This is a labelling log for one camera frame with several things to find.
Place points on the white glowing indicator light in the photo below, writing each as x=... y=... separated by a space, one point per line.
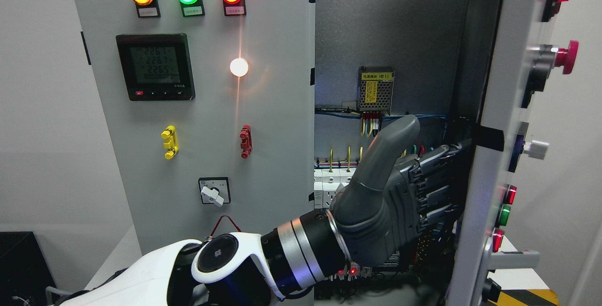
x=239 y=67

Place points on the metal mesh power supply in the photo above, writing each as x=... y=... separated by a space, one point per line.
x=375 y=88

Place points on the silver door handle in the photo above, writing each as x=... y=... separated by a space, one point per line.
x=509 y=278

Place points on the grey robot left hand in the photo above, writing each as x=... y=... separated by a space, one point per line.
x=392 y=199

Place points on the grey cabinet door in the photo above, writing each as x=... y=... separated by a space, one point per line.
x=275 y=98
x=494 y=88

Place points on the relay row with red leds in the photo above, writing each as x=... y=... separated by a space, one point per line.
x=351 y=271

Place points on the white socket breaker row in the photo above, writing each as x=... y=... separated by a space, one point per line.
x=327 y=182

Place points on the red emergency stop button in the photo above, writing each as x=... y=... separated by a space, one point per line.
x=550 y=56

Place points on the yellow terminal post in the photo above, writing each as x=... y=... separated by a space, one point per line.
x=170 y=142

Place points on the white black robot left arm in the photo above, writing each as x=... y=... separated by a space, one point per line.
x=233 y=269

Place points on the black digital power meter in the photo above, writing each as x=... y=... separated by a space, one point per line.
x=156 y=67

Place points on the red terminal post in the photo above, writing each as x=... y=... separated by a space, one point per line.
x=246 y=144

